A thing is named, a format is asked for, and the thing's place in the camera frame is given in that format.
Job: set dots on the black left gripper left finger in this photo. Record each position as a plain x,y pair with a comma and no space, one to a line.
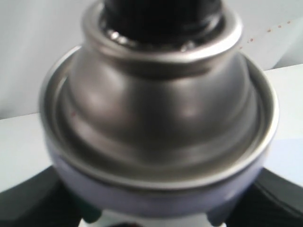
41,201

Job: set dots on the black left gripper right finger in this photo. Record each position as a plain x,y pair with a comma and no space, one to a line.
271,201

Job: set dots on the silver spray can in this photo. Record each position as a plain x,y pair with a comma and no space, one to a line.
157,119

